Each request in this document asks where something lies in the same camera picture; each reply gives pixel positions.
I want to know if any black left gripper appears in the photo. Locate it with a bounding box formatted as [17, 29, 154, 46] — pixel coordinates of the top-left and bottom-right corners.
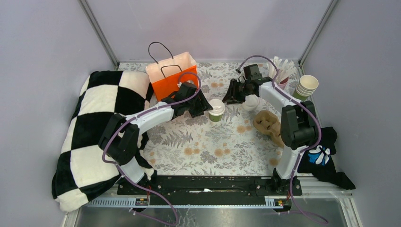
[184, 89, 212, 118]

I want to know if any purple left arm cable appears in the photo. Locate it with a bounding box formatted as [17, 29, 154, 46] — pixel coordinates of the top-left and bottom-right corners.
[102, 71, 202, 227]

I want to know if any floral patterned table mat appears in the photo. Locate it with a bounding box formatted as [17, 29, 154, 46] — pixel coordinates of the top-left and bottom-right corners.
[117, 62, 314, 177]

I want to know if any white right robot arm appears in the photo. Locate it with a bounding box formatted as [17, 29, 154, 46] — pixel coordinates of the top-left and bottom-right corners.
[223, 64, 322, 195]

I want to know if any stack of white plastic lids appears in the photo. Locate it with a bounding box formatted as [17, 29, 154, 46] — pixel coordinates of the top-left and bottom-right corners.
[241, 95, 259, 111]

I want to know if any black t-shirt with logo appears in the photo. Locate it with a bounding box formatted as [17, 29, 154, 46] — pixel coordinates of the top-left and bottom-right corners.
[297, 127, 356, 190]

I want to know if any clear white plastic cup lid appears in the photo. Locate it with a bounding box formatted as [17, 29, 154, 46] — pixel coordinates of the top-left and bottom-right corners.
[208, 99, 226, 116]

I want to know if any orange paper gift bag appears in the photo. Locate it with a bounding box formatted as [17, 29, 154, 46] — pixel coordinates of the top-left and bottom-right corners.
[145, 52, 199, 101]

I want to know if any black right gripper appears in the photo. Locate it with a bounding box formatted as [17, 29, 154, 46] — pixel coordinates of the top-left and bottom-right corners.
[222, 80, 253, 106]

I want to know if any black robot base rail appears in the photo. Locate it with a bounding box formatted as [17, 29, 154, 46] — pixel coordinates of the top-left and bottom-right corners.
[138, 175, 302, 207]

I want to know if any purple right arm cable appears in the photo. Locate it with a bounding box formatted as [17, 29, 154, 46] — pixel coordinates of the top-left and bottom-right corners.
[235, 55, 330, 226]

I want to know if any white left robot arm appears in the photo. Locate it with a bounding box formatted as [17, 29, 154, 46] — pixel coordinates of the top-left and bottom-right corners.
[98, 82, 213, 194]

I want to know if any brown cardboard cup carrier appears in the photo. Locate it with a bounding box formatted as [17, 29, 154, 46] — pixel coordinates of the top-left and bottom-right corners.
[253, 110, 284, 148]

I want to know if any stack of green paper cups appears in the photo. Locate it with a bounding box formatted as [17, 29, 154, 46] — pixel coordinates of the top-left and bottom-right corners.
[292, 75, 319, 101]

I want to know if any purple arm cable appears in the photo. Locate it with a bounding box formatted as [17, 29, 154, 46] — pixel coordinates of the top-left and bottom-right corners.
[102, 71, 202, 227]
[235, 55, 330, 226]

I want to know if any black white checkered blanket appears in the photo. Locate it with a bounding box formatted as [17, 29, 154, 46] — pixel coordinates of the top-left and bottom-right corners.
[52, 70, 153, 212]

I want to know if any green paper coffee cup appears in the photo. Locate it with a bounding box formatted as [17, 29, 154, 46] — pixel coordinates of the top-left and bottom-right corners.
[209, 114, 223, 122]

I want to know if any bundle of white wrapped straws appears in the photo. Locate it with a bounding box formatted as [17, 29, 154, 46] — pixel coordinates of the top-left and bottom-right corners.
[268, 56, 296, 84]

